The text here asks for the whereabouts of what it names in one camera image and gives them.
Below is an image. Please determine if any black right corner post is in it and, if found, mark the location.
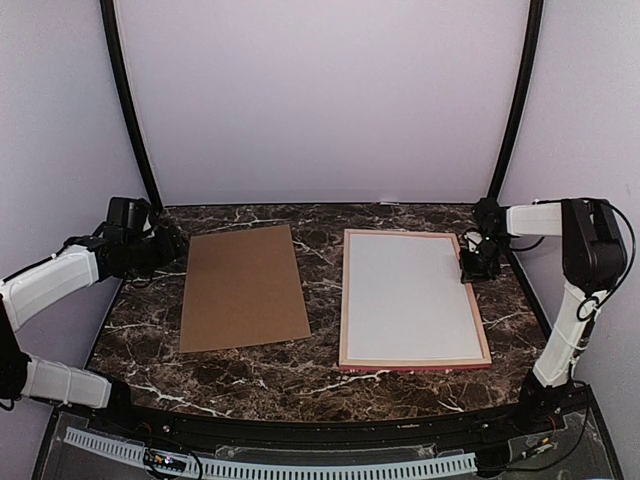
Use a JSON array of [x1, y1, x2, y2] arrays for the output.
[[487, 0, 545, 200]]

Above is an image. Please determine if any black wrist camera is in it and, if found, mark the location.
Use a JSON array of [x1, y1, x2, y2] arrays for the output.
[[472, 197, 507, 236], [104, 197, 153, 237]]

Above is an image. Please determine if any black front table rail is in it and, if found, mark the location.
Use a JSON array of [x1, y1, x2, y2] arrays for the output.
[[54, 387, 596, 451]]

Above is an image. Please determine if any pink wooden picture frame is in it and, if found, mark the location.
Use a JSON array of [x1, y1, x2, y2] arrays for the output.
[[338, 228, 493, 372]]

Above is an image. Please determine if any black left corner post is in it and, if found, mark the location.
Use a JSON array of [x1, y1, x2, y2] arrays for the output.
[[99, 0, 164, 211]]

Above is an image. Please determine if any cat and books photo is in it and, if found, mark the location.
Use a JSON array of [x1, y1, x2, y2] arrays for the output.
[[346, 233, 485, 362]]

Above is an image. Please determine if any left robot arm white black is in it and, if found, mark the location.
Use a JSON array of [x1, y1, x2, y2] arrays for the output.
[[1, 226, 188, 436]]

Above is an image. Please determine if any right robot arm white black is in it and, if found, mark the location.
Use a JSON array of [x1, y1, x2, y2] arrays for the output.
[[459, 197, 636, 434]]

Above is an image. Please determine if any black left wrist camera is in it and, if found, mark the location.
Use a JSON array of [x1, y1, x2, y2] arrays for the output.
[[104, 197, 153, 237]]

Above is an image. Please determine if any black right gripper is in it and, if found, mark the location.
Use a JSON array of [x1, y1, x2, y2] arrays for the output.
[[459, 236, 511, 283]]

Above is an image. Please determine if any brown cardboard backing board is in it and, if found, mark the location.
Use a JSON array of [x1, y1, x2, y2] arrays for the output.
[[179, 225, 311, 353]]

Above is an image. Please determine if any white slotted cable duct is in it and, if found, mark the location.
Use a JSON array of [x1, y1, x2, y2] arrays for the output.
[[63, 427, 478, 479]]

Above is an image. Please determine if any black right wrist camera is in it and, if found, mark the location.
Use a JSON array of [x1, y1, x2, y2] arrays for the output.
[[472, 197, 507, 236]]

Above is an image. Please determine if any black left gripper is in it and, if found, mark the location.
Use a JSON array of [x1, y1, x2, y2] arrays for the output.
[[125, 225, 187, 277]]

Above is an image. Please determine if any black corner post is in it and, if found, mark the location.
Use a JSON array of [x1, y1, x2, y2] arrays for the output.
[[487, 0, 545, 200], [99, 0, 164, 211]]

